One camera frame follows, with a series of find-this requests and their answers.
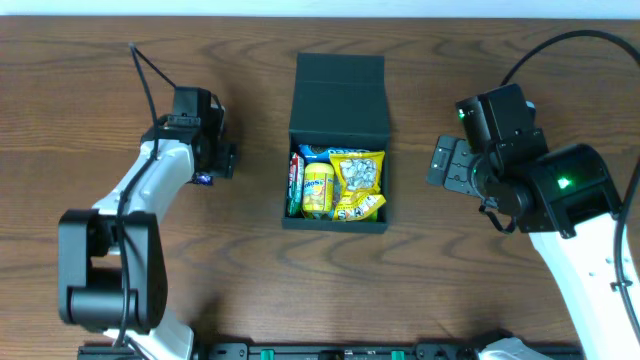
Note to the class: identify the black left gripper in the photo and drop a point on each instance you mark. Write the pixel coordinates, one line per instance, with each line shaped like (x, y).
(226, 156)

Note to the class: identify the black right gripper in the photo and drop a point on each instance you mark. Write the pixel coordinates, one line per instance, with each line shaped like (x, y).
(451, 163)

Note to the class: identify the purple Dairy Milk bar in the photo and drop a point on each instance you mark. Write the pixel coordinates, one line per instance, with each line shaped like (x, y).
(204, 179)

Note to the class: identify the yellow pistachio snack bag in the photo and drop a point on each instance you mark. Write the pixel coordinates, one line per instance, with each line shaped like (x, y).
(359, 175)

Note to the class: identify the red green KitKat bar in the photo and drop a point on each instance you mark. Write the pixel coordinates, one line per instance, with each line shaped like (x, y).
(295, 184)

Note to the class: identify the blue Oreo cookie pack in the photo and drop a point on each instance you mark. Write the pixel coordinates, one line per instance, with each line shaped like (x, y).
(315, 153)

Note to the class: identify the dark green gift box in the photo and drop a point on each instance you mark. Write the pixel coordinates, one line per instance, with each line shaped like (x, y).
(340, 101)

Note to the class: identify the yellow Mentos candy bottle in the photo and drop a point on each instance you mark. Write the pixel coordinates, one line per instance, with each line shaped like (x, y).
(318, 189)

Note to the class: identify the colourful Haribo gummy bag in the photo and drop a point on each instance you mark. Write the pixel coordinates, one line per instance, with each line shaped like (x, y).
(373, 217)

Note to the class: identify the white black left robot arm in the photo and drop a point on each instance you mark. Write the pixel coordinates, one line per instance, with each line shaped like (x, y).
(111, 272)

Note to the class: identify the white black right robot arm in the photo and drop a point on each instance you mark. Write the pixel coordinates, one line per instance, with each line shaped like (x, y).
(564, 200)

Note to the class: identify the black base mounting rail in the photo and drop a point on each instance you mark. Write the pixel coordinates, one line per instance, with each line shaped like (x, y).
(242, 351)

